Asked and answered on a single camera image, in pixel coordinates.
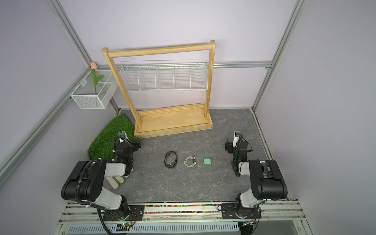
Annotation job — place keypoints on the white mesh wall basket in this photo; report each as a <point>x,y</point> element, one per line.
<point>88,96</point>

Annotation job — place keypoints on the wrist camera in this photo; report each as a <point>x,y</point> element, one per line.
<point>237,136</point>
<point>122,136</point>

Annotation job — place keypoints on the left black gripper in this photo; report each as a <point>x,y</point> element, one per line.
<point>134,147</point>

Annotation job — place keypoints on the white wire basket shelf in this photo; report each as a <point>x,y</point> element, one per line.
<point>165,75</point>

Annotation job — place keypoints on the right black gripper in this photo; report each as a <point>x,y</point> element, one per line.
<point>228,147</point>

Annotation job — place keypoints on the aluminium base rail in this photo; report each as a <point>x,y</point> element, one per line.
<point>212,212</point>

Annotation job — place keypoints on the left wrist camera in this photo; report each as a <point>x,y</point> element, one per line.
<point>122,136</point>

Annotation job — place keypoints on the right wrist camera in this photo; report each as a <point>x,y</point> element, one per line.
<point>237,136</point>

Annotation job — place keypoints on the pink tulip artificial flower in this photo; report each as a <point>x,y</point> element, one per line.
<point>96,78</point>

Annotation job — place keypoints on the green charger adapter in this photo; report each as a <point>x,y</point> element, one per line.
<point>207,161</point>

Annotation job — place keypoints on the green artificial grass mat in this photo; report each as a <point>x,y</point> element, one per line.
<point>102,145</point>

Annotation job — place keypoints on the wooden rack frame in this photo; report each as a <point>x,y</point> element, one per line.
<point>170,120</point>

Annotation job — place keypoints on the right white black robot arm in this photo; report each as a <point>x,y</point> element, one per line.
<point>266,183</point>

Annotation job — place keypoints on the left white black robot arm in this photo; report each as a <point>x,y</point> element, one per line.
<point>84,185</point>

